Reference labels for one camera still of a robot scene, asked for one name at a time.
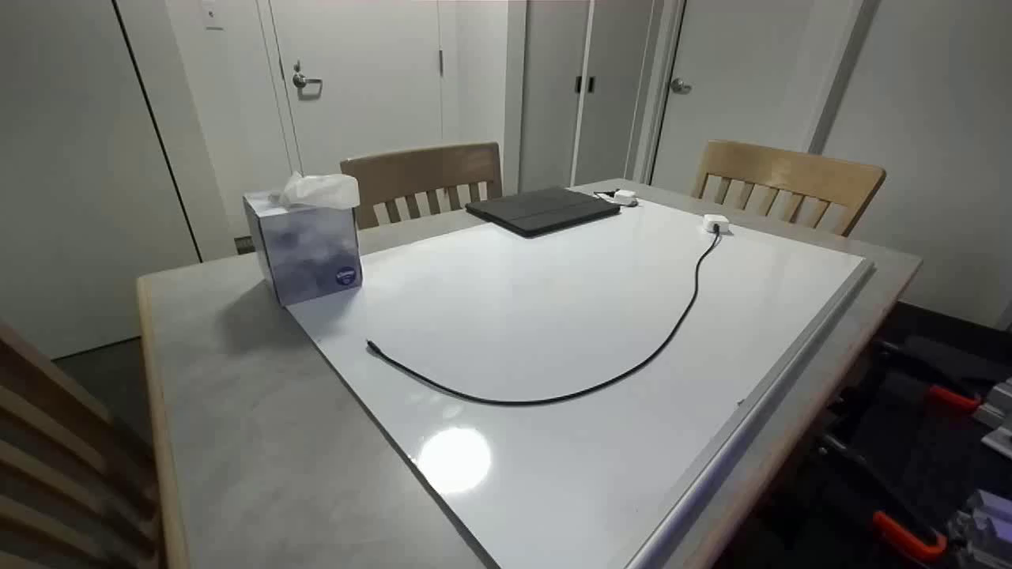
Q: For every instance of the white charger adapter block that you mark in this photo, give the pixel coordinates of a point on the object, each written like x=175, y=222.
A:
x=716, y=222

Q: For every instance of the white whiteboard mat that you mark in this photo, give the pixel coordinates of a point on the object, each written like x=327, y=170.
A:
x=565, y=392

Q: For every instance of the dark wooden chair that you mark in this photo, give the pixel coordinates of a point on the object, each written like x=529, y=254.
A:
x=426, y=183

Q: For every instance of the purple tissue box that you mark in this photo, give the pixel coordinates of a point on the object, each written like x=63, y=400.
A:
x=304, y=236

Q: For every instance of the light wooden chair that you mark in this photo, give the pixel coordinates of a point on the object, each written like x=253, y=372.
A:
x=790, y=183

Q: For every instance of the orange black clamp lower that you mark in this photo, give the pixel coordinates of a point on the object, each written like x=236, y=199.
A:
x=894, y=519

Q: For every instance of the orange black clamp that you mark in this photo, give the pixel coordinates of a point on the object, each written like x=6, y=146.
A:
x=894, y=519
x=939, y=388

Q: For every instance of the orange black clamp upper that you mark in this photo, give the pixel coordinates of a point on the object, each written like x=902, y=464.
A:
x=939, y=388

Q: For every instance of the wooden chair foreground left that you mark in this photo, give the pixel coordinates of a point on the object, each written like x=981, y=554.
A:
x=76, y=485

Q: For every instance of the small white charger with cable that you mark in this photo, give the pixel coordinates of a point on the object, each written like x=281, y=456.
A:
x=616, y=196

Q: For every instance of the silver door handle left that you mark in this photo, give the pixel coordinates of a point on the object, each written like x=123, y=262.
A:
x=304, y=88

